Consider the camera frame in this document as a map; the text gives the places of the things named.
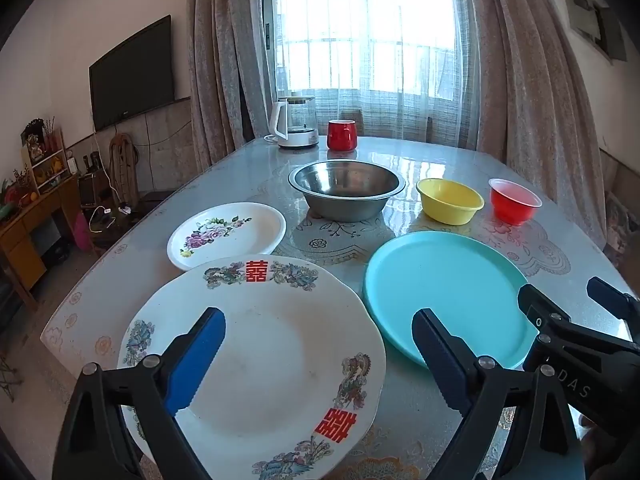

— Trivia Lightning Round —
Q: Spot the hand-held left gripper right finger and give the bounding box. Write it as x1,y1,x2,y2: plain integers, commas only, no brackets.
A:
411,308,586,480

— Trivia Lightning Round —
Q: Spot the black wall television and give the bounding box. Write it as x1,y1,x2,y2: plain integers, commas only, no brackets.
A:
89,14,177,132

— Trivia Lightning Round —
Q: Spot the red mug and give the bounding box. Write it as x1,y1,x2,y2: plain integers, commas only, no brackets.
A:
327,119,359,152

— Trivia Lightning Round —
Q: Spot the wooden shelf with ornaments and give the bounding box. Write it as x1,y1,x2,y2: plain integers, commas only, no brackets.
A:
20,118,68,193

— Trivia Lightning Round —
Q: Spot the white sheer curtain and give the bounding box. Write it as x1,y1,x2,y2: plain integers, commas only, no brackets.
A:
260,0,471,143

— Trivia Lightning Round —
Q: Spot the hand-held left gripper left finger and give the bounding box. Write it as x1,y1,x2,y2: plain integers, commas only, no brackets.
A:
52,306,227,480

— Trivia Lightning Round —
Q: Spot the white electric kettle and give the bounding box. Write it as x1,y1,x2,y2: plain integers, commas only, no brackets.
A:
263,95,321,150

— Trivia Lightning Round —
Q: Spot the white charging cable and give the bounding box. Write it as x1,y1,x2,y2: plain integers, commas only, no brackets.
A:
89,204,132,232

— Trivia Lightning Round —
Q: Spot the stainless steel bowl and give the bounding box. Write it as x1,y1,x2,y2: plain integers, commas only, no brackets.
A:
288,159,406,222

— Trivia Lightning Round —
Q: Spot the red plastic bowl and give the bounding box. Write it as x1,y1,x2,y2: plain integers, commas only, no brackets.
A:
488,178,543,226

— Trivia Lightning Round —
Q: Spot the wooden cabinet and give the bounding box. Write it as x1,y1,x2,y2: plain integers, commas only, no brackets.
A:
0,172,83,306

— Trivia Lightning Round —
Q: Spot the lace floral table mat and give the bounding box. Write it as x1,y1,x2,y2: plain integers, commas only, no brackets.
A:
272,180,571,278

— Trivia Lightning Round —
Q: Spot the wall electrical box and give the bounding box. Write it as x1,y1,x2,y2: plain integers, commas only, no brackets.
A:
555,0,628,63

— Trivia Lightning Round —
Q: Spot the yellow plastic bowl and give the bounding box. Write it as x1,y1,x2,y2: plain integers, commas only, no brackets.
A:
416,178,485,225

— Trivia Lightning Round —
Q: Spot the black speaker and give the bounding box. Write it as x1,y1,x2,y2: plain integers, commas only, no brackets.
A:
80,172,108,206

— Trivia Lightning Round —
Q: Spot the small white floral plate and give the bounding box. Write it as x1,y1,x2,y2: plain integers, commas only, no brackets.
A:
166,202,287,272

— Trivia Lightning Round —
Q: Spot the large white dragon-print plate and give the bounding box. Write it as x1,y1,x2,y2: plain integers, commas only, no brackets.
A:
116,255,388,480

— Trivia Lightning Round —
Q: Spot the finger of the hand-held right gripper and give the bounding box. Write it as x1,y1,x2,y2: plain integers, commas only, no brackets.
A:
586,276,640,322
517,284,573,335

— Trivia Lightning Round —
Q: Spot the pink bag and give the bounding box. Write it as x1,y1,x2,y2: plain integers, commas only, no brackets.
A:
74,210,93,253

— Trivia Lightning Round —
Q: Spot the wooden folding chair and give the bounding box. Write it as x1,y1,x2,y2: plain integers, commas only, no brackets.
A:
109,132,138,201

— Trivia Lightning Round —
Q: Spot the dark low table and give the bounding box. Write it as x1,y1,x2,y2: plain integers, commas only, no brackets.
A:
135,191,173,216

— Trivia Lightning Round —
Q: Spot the teal plastic plate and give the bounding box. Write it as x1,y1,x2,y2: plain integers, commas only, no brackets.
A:
363,231,540,371

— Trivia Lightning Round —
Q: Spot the beige curtain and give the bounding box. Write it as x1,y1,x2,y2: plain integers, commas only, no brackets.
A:
186,0,278,173
462,0,608,251

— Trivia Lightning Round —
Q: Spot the patterned cushion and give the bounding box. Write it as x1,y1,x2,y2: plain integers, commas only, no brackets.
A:
602,192,632,268

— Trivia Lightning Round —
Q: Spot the barred window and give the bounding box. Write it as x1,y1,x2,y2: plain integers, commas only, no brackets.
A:
277,0,463,96

